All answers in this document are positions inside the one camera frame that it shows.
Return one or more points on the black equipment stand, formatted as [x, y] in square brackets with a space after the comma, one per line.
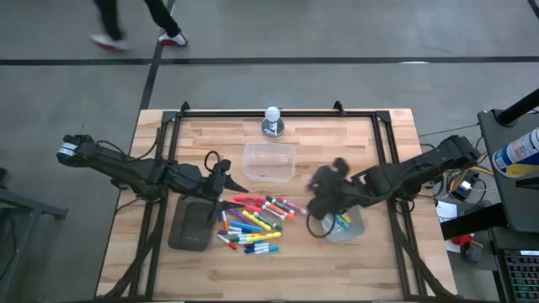
[505, 198]

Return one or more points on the clear plastic bin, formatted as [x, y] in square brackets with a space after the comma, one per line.
[269, 162]

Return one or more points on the small red object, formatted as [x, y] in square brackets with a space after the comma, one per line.
[462, 240]

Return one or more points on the yellow highlighter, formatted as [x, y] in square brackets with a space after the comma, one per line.
[346, 218]
[265, 237]
[256, 220]

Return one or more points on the red highlighter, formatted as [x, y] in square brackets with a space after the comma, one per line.
[248, 199]

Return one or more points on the black stand pole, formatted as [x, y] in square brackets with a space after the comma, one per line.
[518, 109]

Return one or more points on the person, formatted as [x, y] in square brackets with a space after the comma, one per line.
[162, 17]

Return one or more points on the small grey object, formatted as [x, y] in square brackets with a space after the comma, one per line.
[471, 252]

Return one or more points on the black Expo marker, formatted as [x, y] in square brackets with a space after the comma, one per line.
[280, 205]

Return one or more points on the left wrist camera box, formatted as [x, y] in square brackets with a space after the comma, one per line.
[223, 165]

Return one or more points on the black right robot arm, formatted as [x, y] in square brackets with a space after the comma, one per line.
[421, 168]

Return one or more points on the purple highlighter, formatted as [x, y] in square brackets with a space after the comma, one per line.
[238, 216]

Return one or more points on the thin marker green cap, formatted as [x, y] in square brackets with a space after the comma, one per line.
[234, 239]

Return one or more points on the thin marker purple cap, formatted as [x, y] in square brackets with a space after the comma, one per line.
[223, 232]

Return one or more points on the black yellow power device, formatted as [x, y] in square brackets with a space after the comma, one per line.
[463, 187]

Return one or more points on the teal highlighter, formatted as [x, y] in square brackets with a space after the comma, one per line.
[342, 221]

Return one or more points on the white light bulb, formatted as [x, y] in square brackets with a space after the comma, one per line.
[272, 113]

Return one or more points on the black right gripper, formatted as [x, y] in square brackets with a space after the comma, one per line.
[332, 191]

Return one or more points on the dark grey metal furniture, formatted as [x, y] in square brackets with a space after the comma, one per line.
[25, 206]

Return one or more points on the orange Expo marker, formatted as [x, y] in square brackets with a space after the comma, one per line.
[279, 210]

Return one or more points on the black aluminium table frame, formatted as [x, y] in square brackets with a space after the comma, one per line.
[236, 113]

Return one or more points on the pink highlighter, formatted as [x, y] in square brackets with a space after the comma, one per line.
[254, 208]

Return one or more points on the dark grey plastic bin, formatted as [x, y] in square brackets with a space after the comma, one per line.
[189, 227]

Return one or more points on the blue highlighter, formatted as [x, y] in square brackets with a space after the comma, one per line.
[246, 226]

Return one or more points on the pale grey plastic bin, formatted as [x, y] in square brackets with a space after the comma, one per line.
[353, 231]

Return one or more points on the backlit keyboard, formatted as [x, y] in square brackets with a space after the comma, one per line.
[522, 273]

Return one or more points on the thin marker orange cap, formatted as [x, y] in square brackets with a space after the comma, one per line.
[225, 223]

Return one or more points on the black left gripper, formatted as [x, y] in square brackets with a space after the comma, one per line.
[219, 187]

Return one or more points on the pink Expo marker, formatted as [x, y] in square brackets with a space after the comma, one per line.
[295, 207]

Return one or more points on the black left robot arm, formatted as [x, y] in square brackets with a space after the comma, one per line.
[139, 172]

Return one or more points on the white blue spray can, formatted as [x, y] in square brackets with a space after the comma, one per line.
[518, 153]

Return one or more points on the green Expo marker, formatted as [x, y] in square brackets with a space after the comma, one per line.
[269, 222]

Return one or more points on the white paper sheet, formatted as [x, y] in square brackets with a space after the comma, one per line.
[446, 209]

